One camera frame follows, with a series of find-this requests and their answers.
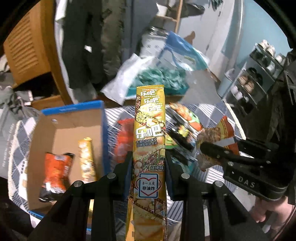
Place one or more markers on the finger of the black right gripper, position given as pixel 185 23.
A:
pixel 211 154

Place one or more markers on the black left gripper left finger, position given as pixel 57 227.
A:
pixel 68 218

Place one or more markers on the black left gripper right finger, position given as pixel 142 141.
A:
pixel 210 211

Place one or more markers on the orange striped snack bag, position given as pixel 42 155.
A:
pixel 222 135

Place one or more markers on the orange green snack bag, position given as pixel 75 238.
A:
pixel 187 115

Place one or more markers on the green bean snack bag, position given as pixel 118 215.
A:
pixel 181 145

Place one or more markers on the orange red snack bag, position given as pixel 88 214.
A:
pixel 57 168

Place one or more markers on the yellow snack bag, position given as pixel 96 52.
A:
pixel 86 160

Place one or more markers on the tall yellow chip bag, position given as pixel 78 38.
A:
pixel 147 200

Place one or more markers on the red translucent snack bag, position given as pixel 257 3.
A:
pixel 124 142

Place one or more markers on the person's right hand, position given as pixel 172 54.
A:
pixel 280 207

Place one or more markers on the navy white patterned tablecloth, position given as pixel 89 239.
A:
pixel 209 115

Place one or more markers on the teal crumpled plastic bags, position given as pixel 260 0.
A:
pixel 174 80

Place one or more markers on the light blue trash bin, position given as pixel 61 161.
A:
pixel 226 82

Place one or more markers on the blue-rimmed cardboard box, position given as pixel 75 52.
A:
pixel 58 131

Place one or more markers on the blue white plastic package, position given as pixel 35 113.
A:
pixel 178 53

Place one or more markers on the metal shoe rack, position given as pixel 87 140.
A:
pixel 251 83

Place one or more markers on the white plastic bag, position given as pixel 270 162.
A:
pixel 117 88

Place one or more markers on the grey clothes pile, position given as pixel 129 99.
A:
pixel 17 103

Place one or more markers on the dark hanging coat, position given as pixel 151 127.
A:
pixel 92 42

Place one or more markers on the wooden cabinet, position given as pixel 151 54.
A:
pixel 32 55

